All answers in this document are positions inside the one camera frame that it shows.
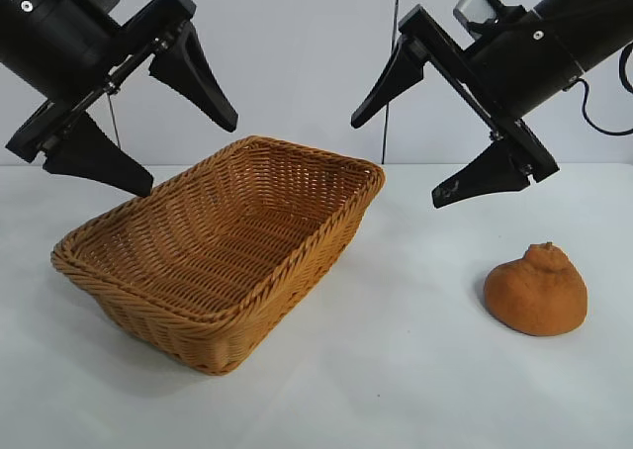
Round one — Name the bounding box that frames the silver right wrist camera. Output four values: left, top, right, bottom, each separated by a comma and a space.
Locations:
453, 0, 525, 40

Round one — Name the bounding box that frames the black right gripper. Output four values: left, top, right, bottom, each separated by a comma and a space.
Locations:
350, 4, 585, 211

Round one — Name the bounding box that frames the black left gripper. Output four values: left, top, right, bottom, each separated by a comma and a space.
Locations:
0, 0, 239, 198

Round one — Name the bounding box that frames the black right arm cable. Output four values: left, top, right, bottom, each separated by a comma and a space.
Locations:
563, 43, 633, 136

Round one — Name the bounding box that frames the woven wicker basket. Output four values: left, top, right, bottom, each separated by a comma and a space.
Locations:
50, 135, 387, 377

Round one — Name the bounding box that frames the wrinkled orange fruit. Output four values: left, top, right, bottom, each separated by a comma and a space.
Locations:
483, 240, 589, 337

